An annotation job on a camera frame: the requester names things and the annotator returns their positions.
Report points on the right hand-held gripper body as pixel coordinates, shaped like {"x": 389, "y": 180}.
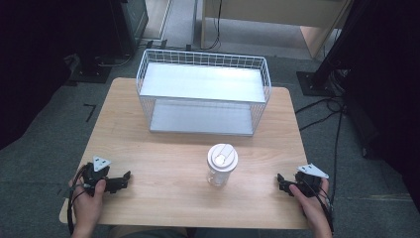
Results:
{"x": 308, "y": 181}

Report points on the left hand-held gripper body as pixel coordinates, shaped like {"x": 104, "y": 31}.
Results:
{"x": 95, "y": 175}

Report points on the clear cup with white lid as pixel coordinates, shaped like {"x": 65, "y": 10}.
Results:
{"x": 220, "y": 165}

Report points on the person's right hand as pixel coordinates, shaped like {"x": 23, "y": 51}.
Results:
{"x": 312, "y": 211}

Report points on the person's left hand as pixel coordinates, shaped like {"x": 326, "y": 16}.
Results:
{"x": 86, "y": 205}

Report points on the person's legs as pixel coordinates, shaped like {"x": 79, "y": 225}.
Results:
{"x": 148, "y": 232}

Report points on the dark curtain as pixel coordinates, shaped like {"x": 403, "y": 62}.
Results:
{"x": 29, "y": 66}
{"x": 386, "y": 82}

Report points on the dark cabinet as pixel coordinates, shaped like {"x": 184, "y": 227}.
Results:
{"x": 130, "y": 23}

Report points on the light wooden desk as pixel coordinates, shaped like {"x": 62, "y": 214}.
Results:
{"x": 277, "y": 16}

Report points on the black stand base plate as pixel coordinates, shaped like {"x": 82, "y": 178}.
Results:
{"x": 89, "y": 74}
{"x": 313, "y": 84}

